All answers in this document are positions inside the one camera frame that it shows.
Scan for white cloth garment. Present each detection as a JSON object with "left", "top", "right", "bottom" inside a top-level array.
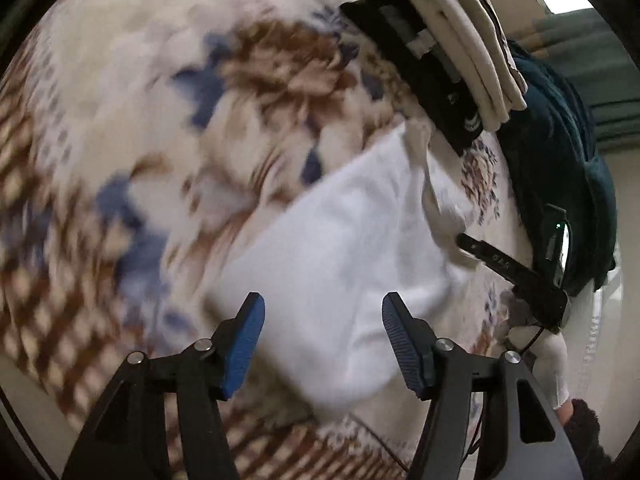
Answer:
[{"left": 208, "top": 119, "right": 475, "bottom": 418}]

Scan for dark fuzzy sleeve forearm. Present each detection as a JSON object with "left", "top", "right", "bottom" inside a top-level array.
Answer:
[{"left": 555, "top": 398, "right": 613, "bottom": 480}]

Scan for white gloved right hand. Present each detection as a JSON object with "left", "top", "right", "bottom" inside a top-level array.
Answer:
[{"left": 530, "top": 330, "right": 570, "bottom": 410}]

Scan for dark teal fleece blanket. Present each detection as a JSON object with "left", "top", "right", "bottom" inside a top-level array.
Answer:
[{"left": 497, "top": 40, "right": 617, "bottom": 296}]

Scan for folded beige garment stack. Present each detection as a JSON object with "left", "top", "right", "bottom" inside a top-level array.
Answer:
[{"left": 409, "top": 0, "right": 528, "bottom": 132}]

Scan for green striped curtain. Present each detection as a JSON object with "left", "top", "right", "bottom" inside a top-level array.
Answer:
[{"left": 511, "top": 9, "right": 639, "bottom": 152}]

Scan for folded black garment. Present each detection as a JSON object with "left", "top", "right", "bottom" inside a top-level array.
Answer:
[{"left": 340, "top": 0, "right": 483, "bottom": 155}]

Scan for floral bed blanket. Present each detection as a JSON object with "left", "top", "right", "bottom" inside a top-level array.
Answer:
[{"left": 1, "top": 0, "right": 530, "bottom": 479}]

